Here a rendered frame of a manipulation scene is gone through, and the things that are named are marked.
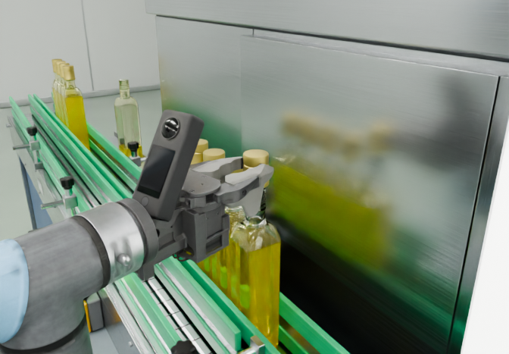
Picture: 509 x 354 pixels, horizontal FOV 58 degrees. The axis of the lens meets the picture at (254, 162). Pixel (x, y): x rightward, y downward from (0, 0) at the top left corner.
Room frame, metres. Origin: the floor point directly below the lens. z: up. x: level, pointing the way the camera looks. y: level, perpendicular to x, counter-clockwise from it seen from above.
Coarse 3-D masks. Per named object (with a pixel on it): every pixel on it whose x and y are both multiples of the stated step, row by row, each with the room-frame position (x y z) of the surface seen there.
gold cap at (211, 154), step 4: (204, 152) 0.66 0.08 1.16; (208, 152) 0.66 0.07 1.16; (212, 152) 0.66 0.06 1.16; (216, 152) 0.66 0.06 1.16; (220, 152) 0.66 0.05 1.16; (224, 152) 0.66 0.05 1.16; (204, 156) 0.66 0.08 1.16; (208, 156) 0.65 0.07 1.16; (212, 156) 0.65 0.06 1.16; (216, 156) 0.65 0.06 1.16; (220, 156) 0.65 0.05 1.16; (224, 156) 0.66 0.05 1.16; (204, 160) 0.66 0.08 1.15; (208, 160) 0.65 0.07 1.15; (212, 160) 0.65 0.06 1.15
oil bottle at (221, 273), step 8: (240, 208) 0.61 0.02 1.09; (232, 216) 0.59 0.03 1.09; (240, 216) 0.60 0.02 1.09; (232, 224) 0.58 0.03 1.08; (224, 248) 0.58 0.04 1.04; (216, 256) 0.61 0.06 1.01; (224, 256) 0.58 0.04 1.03; (216, 264) 0.61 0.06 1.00; (224, 264) 0.58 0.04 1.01; (216, 272) 0.61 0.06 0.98; (224, 272) 0.58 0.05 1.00; (216, 280) 0.61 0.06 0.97; (224, 280) 0.59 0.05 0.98; (224, 288) 0.59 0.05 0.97
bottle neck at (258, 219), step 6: (264, 192) 0.56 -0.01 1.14; (264, 198) 0.56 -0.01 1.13; (264, 204) 0.56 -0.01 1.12; (264, 210) 0.56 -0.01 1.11; (246, 216) 0.56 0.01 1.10; (252, 216) 0.55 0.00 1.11; (258, 216) 0.55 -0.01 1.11; (264, 216) 0.56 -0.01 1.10; (246, 222) 0.56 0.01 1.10; (252, 222) 0.55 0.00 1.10; (258, 222) 0.55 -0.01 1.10; (264, 222) 0.56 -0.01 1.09
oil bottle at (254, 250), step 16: (240, 224) 0.56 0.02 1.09; (272, 224) 0.57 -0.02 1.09; (240, 240) 0.55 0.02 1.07; (256, 240) 0.54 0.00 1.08; (272, 240) 0.55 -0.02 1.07; (240, 256) 0.55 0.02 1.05; (256, 256) 0.53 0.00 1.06; (272, 256) 0.55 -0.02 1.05; (240, 272) 0.55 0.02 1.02; (256, 272) 0.53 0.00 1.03; (272, 272) 0.55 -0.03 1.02; (240, 288) 0.55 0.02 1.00; (256, 288) 0.53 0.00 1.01; (272, 288) 0.55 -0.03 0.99; (240, 304) 0.55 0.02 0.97; (256, 304) 0.53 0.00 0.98; (272, 304) 0.55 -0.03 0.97; (256, 320) 0.53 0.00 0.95; (272, 320) 0.55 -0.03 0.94; (272, 336) 0.55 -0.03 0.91
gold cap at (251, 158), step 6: (252, 150) 0.58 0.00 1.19; (258, 150) 0.58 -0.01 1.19; (246, 156) 0.56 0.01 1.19; (252, 156) 0.55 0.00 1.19; (258, 156) 0.55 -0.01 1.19; (264, 156) 0.55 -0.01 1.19; (246, 162) 0.55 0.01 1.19; (252, 162) 0.55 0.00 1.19; (258, 162) 0.55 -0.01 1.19; (264, 162) 0.55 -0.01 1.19; (246, 168) 0.55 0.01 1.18; (264, 186) 0.55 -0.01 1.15
